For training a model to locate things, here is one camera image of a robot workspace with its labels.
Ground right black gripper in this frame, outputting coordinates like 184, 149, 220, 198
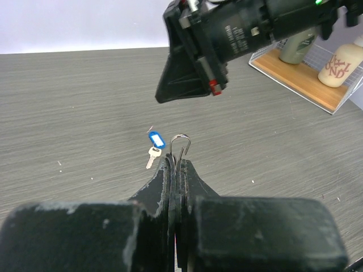
155, 1, 271, 104

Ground large metal keyring with keys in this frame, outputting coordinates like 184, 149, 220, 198
169, 133, 191, 168

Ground grey cup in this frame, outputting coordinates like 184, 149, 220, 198
279, 27, 318, 65

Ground cream bottle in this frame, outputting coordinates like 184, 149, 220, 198
318, 35, 362, 88

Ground key with blue tag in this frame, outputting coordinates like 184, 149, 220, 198
146, 131, 166, 169

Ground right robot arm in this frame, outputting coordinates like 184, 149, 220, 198
155, 0, 362, 103

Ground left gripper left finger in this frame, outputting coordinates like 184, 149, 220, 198
1, 155, 175, 271

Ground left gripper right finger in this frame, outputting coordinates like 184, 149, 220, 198
175, 159, 349, 271

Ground white wire shelf rack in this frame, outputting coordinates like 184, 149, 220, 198
248, 39, 362, 114

